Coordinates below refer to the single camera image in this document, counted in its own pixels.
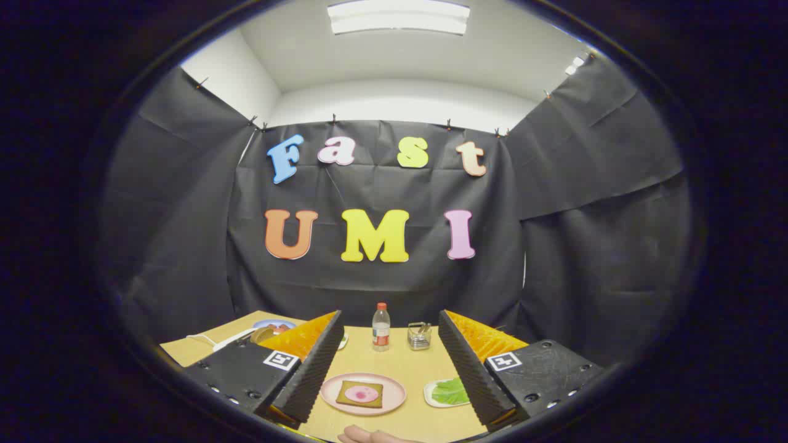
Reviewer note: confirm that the pink ham slice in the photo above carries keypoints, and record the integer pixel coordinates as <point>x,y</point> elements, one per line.
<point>361,394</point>

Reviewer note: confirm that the ceiling light panel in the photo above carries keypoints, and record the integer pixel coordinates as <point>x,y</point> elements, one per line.
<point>399,17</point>

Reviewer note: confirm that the bread slice with ham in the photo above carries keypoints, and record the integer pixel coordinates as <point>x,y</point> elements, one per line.
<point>345,401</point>

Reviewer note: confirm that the green lettuce leaf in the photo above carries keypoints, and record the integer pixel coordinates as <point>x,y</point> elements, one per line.
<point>450,392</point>

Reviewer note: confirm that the pink round plate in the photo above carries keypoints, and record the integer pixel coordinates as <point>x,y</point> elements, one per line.
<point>394,394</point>

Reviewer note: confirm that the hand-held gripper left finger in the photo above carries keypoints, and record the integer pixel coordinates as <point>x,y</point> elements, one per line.
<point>317,369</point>

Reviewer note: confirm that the brown toast slice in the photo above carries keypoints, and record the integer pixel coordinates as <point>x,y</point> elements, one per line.
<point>261,335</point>

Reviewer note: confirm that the blue round plate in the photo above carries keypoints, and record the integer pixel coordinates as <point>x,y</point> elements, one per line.
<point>266,323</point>

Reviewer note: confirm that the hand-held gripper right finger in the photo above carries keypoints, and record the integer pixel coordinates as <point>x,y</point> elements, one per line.
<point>465,369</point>

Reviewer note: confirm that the white square plate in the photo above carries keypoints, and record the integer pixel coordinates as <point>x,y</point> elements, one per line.
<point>429,397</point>

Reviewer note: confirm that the white sectioned condiment tray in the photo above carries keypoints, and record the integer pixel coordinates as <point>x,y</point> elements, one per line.
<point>343,340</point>

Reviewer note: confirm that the white toaster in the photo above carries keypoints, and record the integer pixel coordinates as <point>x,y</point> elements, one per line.
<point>234,339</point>

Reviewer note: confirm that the clear bottle with red cap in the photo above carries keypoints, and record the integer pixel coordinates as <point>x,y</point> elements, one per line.
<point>381,329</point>

